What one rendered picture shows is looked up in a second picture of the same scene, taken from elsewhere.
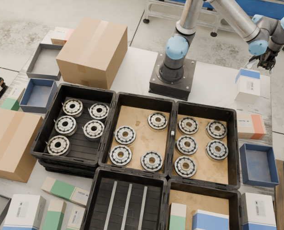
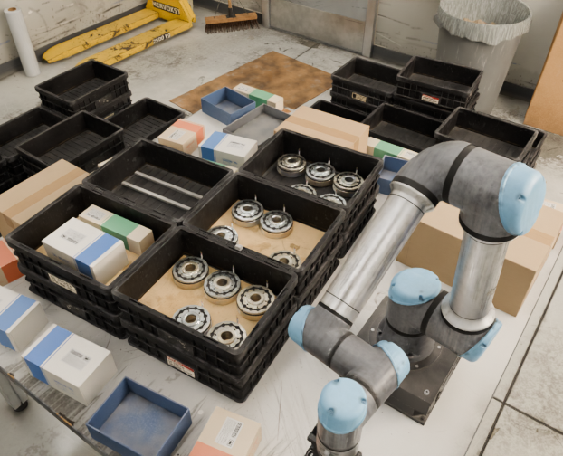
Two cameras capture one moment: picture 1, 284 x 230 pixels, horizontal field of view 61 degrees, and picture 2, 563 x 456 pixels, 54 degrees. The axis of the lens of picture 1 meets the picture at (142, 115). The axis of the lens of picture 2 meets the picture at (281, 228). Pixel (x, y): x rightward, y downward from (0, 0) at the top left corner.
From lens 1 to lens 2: 1.54 m
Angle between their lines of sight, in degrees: 66
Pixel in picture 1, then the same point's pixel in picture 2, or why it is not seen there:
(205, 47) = not seen: outside the picture
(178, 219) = (129, 229)
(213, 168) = (169, 310)
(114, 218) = (176, 195)
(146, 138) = (263, 250)
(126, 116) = (313, 237)
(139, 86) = not seen: hidden behind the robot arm
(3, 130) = (333, 127)
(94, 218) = (187, 181)
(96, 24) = (539, 226)
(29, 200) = (243, 149)
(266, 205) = (72, 371)
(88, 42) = not seen: hidden behind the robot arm
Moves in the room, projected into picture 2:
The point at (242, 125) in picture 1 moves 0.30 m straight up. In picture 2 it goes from (226, 424) to (216, 350)
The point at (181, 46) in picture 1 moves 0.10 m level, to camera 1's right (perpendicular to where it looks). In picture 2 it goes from (405, 285) to (395, 316)
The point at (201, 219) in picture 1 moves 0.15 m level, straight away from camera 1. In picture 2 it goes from (110, 240) to (107, 278)
